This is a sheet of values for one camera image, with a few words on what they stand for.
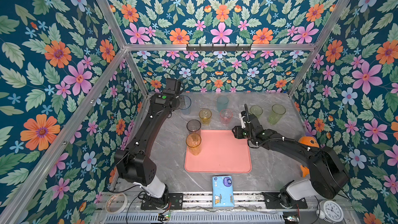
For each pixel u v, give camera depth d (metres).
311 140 0.84
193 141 0.85
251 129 0.67
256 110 1.05
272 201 0.73
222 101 1.08
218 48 0.92
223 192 0.72
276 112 0.91
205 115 1.04
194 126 0.86
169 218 0.70
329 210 0.69
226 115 1.01
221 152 0.89
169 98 0.55
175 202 0.74
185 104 0.73
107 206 0.72
